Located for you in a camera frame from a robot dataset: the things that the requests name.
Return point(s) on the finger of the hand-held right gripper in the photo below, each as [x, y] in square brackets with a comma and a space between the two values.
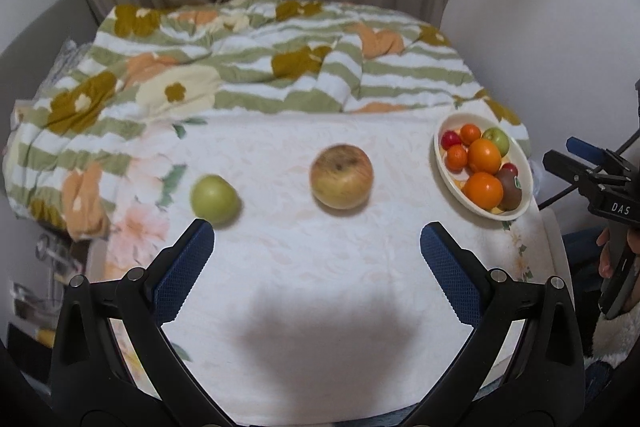
[565, 167]
[585, 149]

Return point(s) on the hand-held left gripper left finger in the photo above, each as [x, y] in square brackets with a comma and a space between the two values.
[184, 267]

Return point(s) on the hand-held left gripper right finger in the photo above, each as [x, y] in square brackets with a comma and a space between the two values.
[450, 269]

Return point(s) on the large red tomato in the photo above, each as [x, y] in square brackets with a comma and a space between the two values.
[510, 169]

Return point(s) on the brown kiwi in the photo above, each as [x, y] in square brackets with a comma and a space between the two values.
[510, 191]

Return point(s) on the large green apple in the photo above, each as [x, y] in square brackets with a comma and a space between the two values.
[215, 199]

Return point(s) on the orange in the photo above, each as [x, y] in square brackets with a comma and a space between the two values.
[483, 190]
[484, 156]

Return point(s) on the cream oval plate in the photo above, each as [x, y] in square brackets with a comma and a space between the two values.
[452, 187]

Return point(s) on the mandarin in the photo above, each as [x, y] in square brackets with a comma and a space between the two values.
[456, 157]

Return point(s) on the small red tomato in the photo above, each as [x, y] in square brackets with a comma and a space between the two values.
[451, 138]

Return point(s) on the yellow red apple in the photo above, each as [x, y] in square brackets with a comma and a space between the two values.
[341, 177]

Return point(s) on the person's right forearm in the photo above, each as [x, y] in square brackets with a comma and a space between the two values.
[617, 332]

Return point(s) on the person's right hand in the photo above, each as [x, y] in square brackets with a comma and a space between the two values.
[605, 257]

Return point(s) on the small green fruit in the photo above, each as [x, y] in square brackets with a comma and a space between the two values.
[496, 141]

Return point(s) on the tiny orange kumquat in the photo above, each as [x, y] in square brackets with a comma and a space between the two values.
[470, 133]

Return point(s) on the glass jars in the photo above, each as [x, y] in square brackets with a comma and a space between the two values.
[55, 257]

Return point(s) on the white floral tablecloth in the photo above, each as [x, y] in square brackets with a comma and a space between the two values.
[320, 267]

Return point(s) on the green striped floral blanket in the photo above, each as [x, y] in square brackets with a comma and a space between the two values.
[260, 67]

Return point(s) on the grey patterned cloth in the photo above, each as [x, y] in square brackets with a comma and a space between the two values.
[72, 57]

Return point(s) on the grey headboard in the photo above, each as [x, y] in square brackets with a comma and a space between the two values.
[45, 27]

